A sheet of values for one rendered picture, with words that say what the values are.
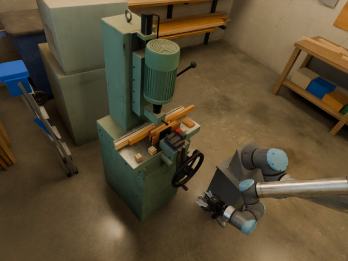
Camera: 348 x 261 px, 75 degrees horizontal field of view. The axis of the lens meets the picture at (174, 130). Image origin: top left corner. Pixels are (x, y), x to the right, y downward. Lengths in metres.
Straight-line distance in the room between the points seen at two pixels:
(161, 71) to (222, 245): 1.60
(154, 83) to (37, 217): 1.62
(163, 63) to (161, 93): 0.18
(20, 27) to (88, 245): 2.13
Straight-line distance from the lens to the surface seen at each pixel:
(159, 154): 1.47
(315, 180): 1.34
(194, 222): 2.25
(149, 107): 1.49
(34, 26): 2.88
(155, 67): 1.18
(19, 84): 1.74
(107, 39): 1.43
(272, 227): 2.50
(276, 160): 1.63
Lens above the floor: 2.03
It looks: 45 degrees down
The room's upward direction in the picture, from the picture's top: 10 degrees clockwise
